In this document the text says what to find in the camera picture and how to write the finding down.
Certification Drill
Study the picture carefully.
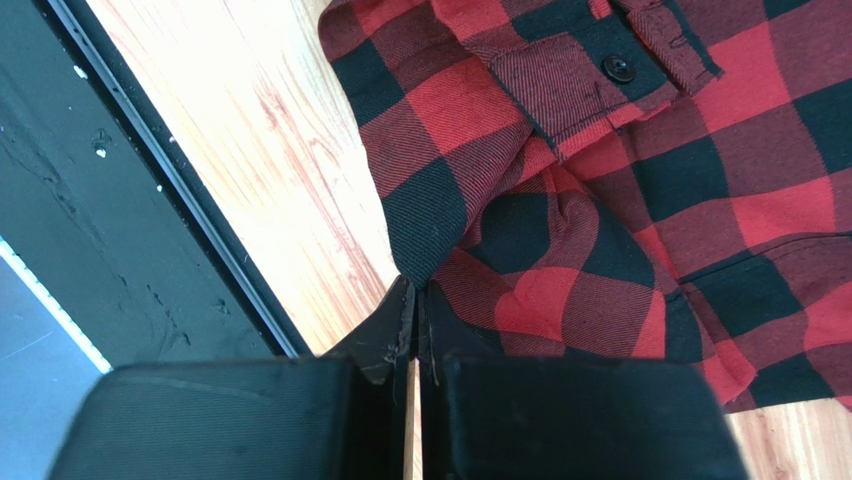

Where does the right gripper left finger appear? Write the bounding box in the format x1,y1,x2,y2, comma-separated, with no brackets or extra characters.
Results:
324,276,416,385

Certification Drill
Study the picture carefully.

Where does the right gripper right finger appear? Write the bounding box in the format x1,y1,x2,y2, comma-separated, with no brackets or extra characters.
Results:
419,281,504,386

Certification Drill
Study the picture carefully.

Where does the red black plaid shirt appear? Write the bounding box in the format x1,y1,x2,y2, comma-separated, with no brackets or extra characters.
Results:
318,0,851,412

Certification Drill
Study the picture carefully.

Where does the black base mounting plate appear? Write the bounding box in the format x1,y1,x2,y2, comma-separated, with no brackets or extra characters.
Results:
1,1,309,365

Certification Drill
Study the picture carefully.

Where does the aluminium rail frame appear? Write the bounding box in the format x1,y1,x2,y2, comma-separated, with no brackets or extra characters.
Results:
1,241,112,479

